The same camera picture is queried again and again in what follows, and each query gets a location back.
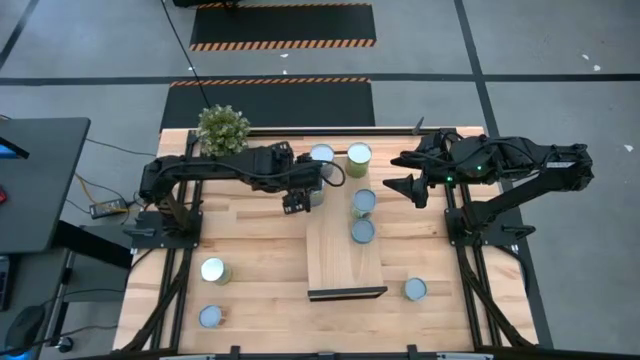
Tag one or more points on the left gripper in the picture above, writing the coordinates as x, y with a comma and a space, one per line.
310, 179

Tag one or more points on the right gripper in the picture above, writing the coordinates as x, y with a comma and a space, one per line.
445, 160

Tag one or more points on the green blue peas can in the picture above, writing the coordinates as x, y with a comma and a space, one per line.
322, 152
213, 270
363, 231
415, 289
364, 201
318, 198
210, 316
359, 154

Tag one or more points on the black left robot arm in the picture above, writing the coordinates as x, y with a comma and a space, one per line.
215, 167

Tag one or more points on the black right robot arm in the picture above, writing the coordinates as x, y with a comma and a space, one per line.
550, 170

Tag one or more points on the black hazard-striped floor mat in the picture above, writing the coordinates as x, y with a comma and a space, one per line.
280, 25
280, 105

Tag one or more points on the artificial plant in slatted pot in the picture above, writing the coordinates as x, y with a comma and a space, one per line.
222, 130

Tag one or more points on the black power adapter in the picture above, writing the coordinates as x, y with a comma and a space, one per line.
107, 208

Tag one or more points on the black desk base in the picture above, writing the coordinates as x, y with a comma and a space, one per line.
95, 245

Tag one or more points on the dark grey desk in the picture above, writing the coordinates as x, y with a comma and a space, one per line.
45, 190

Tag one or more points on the small black round caster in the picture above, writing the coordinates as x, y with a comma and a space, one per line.
65, 344

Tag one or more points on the black blue desk device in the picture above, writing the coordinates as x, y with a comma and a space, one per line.
10, 149

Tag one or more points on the red desk object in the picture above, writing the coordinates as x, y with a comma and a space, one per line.
2, 195

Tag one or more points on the black computer mouse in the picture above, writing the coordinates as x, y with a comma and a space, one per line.
25, 327

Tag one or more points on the black keyboard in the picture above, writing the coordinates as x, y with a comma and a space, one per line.
4, 282

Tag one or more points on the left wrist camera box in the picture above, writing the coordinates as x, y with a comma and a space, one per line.
282, 152

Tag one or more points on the wooden shelf with black frame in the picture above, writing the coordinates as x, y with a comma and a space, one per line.
340, 250

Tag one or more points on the black aluminium table frame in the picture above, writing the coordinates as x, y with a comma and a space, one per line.
350, 132

